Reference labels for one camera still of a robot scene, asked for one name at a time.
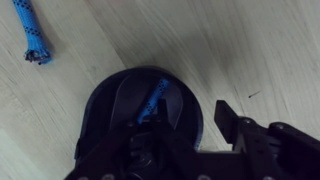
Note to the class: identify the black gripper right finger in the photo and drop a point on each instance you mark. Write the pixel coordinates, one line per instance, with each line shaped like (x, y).
(228, 123)

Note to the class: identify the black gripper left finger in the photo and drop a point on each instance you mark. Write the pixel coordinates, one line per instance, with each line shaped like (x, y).
(164, 116)

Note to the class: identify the black plastic tray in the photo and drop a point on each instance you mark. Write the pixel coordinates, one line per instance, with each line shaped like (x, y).
(110, 113)

